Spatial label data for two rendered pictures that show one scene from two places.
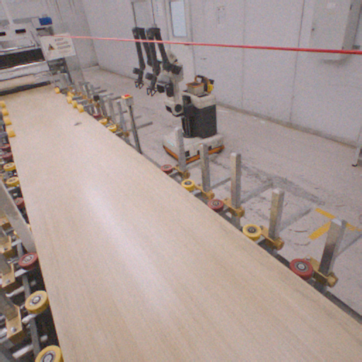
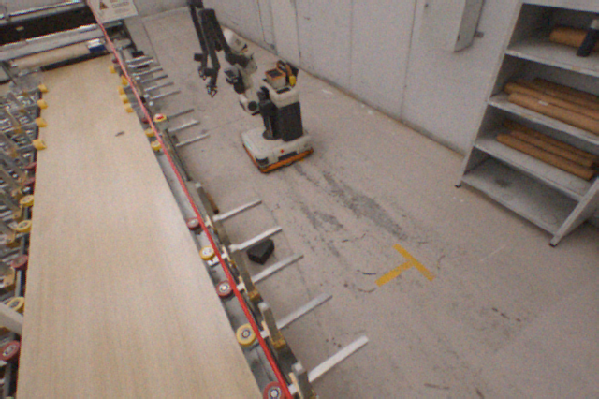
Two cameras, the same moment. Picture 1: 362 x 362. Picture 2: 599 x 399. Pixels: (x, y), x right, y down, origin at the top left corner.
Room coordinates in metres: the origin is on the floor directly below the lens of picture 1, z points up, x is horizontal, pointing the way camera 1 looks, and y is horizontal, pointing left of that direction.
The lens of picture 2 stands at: (0.31, -0.62, 2.13)
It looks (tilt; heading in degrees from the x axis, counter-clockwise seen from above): 44 degrees down; 4
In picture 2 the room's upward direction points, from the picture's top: 9 degrees counter-clockwise
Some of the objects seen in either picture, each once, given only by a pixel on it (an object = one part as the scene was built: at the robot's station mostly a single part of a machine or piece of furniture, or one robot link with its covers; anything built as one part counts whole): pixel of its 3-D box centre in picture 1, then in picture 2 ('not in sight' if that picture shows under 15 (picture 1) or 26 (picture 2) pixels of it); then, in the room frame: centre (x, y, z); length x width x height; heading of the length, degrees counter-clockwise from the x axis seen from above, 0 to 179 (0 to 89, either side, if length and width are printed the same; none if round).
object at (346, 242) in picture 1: (328, 257); (322, 369); (0.72, -0.59, 0.81); 0.43 x 0.03 x 0.04; 118
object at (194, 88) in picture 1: (194, 88); (275, 79); (3.44, -0.41, 0.87); 0.23 x 0.15 x 0.11; 24
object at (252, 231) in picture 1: (251, 238); (248, 338); (0.85, -0.30, 0.85); 0.08 x 0.08 x 0.11
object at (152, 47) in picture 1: (153, 52); (209, 41); (3.01, 0.04, 1.40); 0.11 x 0.06 x 0.43; 24
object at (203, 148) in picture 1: (206, 180); (228, 248); (1.31, -0.18, 0.90); 0.04 x 0.04 x 0.48; 28
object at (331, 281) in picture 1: (318, 271); (303, 389); (0.66, -0.52, 0.81); 0.14 x 0.06 x 0.05; 28
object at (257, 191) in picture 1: (243, 199); (265, 274); (1.16, -0.36, 0.83); 0.43 x 0.03 x 0.04; 118
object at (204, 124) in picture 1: (195, 110); (277, 105); (3.43, -0.39, 0.59); 0.55 x 0.34 x 0.83; 24
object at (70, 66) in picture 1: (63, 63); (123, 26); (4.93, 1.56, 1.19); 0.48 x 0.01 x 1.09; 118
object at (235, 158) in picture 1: (235, 194); (246, 278); (1.08, -0.29, 0.94); 0.04 x 0.04 x 0.48; 28
